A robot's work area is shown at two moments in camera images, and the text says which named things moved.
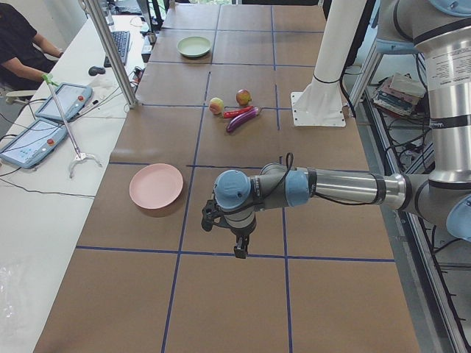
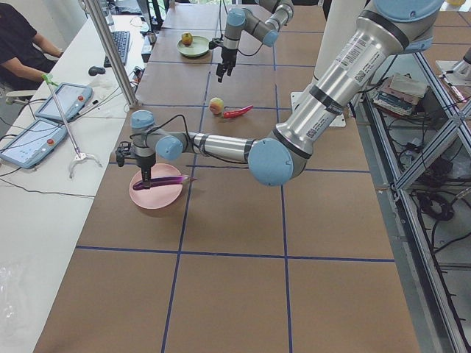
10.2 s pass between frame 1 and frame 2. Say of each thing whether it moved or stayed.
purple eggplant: moved
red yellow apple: moved
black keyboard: stayed
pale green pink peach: stayed
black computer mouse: stayed
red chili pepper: stayed
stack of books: stayed
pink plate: stayed
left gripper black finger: moved
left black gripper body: moved
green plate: stayed
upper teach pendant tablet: stayed
